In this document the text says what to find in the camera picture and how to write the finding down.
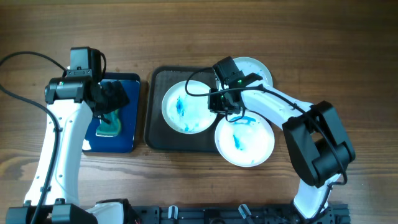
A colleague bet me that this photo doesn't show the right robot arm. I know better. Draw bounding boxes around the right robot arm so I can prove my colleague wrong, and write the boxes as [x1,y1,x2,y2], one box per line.
[208,57,356,222]

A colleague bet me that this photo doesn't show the green yellow sponge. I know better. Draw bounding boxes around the green yellow sponge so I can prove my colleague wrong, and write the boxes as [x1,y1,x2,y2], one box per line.
[96,109,122,137]

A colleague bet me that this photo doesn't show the black water tray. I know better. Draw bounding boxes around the black water tray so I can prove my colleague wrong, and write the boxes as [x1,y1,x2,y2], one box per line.
[82,73,141,153]

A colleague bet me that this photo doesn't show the white plate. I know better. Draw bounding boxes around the white plate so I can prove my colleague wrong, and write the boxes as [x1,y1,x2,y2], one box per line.
[233,57,273,86]
[161,81,217,134]
[215,111,275,167]

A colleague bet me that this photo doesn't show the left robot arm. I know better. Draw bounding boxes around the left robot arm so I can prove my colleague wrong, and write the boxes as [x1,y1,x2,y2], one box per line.
[1,47,134,223]

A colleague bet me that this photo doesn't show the dark brown serving tray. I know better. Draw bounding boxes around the dark brown serving tray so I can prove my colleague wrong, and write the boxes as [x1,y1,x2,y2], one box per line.
[144,65,224,153]

